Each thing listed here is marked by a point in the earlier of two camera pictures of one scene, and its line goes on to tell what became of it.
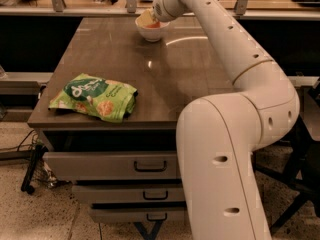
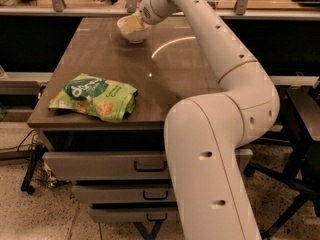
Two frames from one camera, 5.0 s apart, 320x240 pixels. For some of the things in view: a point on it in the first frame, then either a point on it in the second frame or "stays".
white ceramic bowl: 151,34 to 135,37
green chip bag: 104,98 stays
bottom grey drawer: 141,215 stays
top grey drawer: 116,165 stays
